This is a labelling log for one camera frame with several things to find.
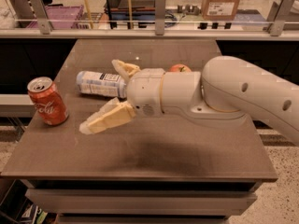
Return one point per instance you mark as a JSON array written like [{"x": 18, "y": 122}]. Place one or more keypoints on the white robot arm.
[{"x": 221, "y": 95}]

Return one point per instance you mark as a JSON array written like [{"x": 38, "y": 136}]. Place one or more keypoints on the middle metal railing post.
[{"x": 159, "y": 16}]

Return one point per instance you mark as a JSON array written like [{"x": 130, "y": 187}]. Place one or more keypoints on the red coke can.
[{"x": 47, "y": 100}]

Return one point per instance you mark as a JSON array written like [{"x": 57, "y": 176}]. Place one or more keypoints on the left metal railing post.
[{"x": 41, "y": 17}]

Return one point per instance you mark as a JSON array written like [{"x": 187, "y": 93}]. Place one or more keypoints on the metal railing post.
[
  {"x": 41, "y": 17},
  {"x": 159, "y": 16},
  {"x": 283, "y": 16}
]

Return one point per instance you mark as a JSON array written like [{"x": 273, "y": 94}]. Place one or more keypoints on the right metal railing post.
[{"x": 283, "y": 16}]

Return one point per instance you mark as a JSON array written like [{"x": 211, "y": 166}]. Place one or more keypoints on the purple plastic crate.
[{"x": 62, "y": 17}]

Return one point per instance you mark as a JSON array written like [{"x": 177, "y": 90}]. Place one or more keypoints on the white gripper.
[{"x": 145, "y": 92}]

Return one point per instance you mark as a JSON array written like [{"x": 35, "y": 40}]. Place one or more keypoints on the yellow broom handle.
[{"x": 86, "y": 2}]

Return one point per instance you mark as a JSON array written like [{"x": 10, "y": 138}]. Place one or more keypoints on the clear plastic water bottle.
[{"x": 103, "y": 84}]

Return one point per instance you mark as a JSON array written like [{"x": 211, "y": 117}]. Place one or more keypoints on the grey drawer cabinet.
[{"x": 151, "y": 203}]

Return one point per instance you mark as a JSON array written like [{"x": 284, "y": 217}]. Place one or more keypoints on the orange blue cart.
[{"x": 130, "y": 10}]

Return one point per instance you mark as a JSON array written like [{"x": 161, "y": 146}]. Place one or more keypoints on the red apple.
[{"x": 179, "y": 68}]

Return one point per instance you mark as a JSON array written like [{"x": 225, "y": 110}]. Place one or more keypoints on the cardboard box with label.
[{"x": 219, "y": 10}]

